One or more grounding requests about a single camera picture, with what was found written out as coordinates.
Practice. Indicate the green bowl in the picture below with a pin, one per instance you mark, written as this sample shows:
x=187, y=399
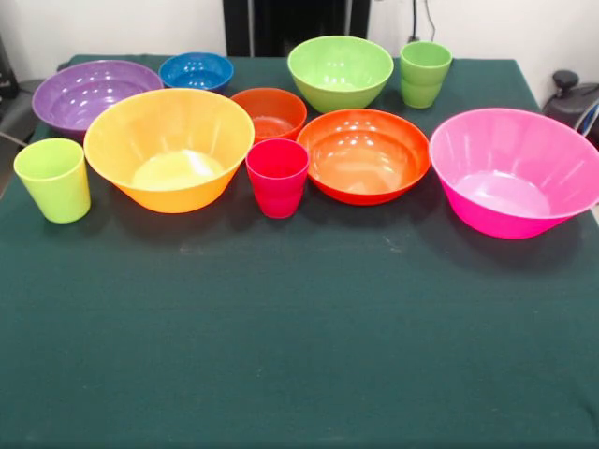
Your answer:
x=337, y=70

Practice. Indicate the magenta red cup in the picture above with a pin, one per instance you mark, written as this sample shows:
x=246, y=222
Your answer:
x=277, y=182

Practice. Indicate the wide orange-red bowl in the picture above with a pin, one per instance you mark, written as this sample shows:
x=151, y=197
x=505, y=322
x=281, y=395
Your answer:
x=365, y=154

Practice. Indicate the dark green tablecloth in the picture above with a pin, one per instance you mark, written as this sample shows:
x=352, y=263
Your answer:
x=299, y=327

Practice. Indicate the small orange-red bowl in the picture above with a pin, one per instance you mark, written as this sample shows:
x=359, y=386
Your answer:
x=271, y=110

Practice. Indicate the large yellow-orange bowl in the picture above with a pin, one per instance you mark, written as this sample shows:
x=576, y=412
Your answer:
x=164, y=140

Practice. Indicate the blue bowl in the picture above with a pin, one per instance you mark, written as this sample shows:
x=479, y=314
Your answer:
x=196, y=70

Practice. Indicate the green cup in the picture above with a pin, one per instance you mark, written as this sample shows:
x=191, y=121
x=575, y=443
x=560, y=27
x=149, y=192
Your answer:
x=423, y=75

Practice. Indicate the pink bowl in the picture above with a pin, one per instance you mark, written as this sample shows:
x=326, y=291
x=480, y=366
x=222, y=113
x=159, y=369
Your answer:
x=510, y=159

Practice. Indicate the lime yellow cup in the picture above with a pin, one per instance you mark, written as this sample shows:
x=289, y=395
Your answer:
x=54, y=187

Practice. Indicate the purple bowl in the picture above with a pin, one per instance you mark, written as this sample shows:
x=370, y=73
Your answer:
x=70, y=98

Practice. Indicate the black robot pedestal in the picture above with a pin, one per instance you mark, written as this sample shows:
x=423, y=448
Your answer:
x=262, y=28

